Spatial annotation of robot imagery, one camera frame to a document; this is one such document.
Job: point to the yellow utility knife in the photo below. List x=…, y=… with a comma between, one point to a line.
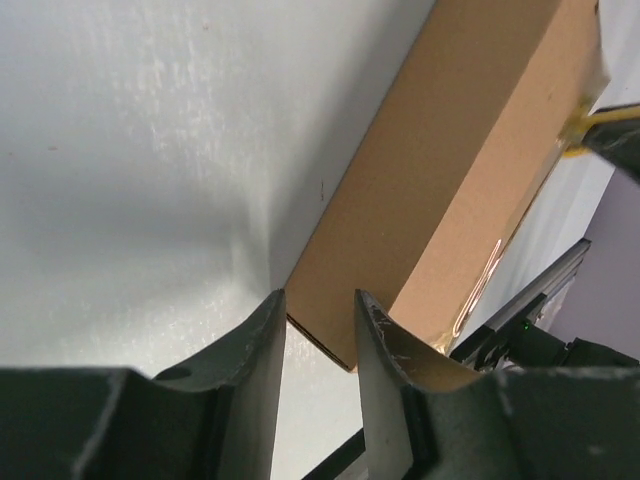
x=579, y=123

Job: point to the brown cardboard express box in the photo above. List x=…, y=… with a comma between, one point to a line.
x=462, y=143

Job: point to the right aluminium frame post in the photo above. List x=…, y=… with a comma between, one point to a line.
x=554, y=283

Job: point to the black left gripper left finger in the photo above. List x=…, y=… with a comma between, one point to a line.
x=211, y=416

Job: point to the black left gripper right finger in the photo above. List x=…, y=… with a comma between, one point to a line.
x=425, y=416

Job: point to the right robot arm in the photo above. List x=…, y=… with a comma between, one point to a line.
x=515, y=334

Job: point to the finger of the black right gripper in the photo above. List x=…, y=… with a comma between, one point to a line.
x=618, y=143

